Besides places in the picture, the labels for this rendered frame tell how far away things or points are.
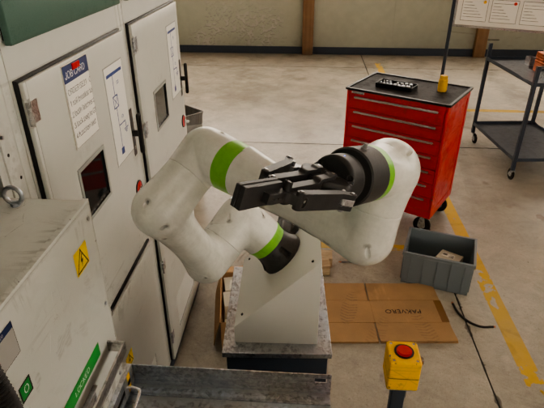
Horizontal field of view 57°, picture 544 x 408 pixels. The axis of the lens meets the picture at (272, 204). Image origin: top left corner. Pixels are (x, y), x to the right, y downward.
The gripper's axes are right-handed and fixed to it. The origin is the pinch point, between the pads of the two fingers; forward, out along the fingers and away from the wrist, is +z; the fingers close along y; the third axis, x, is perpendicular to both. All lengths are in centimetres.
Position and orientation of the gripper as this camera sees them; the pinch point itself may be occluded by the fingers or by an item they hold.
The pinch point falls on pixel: (257, 193)
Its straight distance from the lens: 59.6
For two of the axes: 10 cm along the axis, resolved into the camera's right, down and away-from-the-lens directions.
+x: 2.9, -8.7, -3.9
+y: -7.2, -4.7, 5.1
